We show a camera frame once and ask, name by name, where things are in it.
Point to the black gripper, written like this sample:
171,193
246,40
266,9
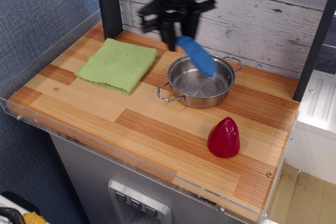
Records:
162,14

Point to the small steel pot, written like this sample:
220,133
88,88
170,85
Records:
187,85

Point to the green cloth napkin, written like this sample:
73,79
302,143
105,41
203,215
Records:
117,65

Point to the clear acrylic guard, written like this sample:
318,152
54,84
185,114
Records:
25,49

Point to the red plastic strawberry toy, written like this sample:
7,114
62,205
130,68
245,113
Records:
223,140

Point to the white ridged sink tray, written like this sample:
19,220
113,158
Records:
317,107

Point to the grey toy fridge cabinet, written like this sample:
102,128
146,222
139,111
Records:
90,172

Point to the silver dispenser button panel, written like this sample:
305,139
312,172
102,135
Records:
132,206

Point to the yellow tape object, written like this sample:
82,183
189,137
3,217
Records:
33,218

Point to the left dark post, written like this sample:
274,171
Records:
111,18

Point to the dark post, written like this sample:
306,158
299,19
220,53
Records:
111,18
312,57

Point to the right dark post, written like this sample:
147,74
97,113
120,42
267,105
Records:
312,57

